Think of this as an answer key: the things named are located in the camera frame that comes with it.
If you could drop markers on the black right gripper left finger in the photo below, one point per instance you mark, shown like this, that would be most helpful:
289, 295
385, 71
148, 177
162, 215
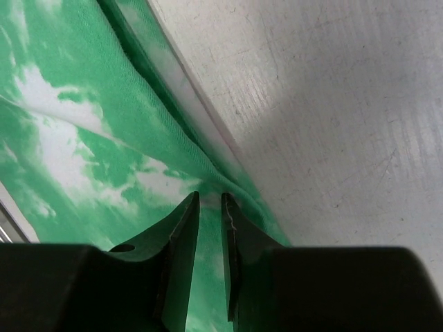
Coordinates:
142, 284

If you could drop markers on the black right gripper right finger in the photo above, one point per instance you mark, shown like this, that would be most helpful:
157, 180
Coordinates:
271, 287

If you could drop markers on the aluminium rail frame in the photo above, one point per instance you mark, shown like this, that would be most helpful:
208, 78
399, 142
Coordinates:
15, 228

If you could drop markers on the green tie-dye trousers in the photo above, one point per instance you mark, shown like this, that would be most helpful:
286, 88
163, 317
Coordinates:
102, 134

